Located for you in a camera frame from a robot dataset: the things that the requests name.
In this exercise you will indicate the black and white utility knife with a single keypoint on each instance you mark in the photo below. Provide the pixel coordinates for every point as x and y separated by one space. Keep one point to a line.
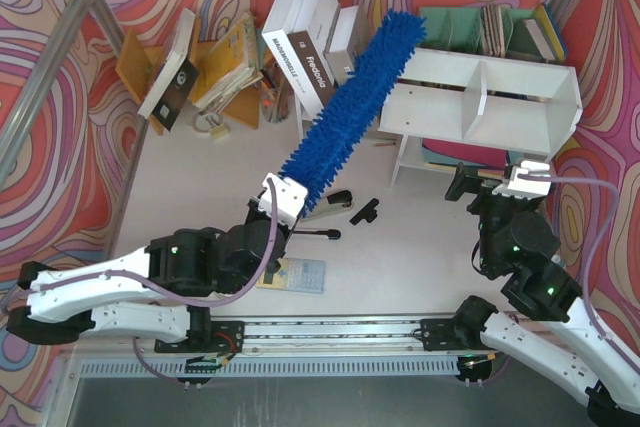
331 234

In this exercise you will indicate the yellow wooden book rack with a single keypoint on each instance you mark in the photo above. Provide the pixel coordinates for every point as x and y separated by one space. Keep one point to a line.
135 62

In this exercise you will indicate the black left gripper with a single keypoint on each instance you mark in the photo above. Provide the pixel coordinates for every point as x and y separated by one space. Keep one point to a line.
255 212

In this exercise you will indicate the small brass padlock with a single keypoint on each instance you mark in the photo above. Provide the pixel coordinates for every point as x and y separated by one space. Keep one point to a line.
210 124

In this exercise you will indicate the brown Fredonia book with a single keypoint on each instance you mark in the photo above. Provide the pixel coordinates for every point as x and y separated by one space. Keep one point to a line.
311 39

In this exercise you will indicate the black and white leaning book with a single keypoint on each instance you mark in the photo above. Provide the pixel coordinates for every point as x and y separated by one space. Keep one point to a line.
173 74

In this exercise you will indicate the grey Lonely Ones book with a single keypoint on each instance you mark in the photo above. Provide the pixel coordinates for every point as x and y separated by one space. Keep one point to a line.
351 36

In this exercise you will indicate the mint green file organizer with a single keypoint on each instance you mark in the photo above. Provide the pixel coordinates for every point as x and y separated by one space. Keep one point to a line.
461 29

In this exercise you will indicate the white bookshelf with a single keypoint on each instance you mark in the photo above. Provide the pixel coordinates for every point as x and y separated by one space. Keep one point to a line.
499 103

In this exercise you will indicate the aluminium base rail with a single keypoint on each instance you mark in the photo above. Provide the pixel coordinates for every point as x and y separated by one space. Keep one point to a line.
335 346

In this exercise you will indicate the coloured paper sheets stack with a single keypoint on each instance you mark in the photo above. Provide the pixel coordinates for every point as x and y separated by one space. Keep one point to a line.
492 161

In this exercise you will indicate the yellow worn books stack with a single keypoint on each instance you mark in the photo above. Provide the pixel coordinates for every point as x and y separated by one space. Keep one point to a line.
227 68

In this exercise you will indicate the yellow and blue calculator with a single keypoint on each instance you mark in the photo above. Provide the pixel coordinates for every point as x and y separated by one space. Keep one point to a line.
296 275

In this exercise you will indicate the clear pencil cup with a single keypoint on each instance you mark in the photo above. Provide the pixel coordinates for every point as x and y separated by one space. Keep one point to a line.
274 90

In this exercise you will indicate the blue yellow book in organizer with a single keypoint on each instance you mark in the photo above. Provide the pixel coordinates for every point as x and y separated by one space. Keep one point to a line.
543 19

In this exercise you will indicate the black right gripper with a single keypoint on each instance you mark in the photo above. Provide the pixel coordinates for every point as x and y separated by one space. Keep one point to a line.
480 187

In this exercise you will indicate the white Mademoiselle book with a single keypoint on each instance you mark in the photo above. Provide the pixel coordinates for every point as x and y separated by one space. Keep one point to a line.
279 24

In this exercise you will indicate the grey and black stapler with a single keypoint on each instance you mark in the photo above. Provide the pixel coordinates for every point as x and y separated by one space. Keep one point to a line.
331 204

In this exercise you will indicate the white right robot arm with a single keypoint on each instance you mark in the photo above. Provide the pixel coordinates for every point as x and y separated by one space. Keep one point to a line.
516 242

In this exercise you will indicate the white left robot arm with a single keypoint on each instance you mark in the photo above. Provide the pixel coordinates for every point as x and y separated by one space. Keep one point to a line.
164 290

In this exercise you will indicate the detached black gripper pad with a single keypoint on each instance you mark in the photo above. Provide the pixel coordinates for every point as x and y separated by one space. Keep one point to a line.
367 213

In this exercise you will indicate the blue microfiber duster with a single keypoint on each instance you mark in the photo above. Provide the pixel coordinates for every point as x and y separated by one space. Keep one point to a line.
350 112

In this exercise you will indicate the small white side shelf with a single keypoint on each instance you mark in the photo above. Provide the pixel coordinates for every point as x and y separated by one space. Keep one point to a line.
303 120

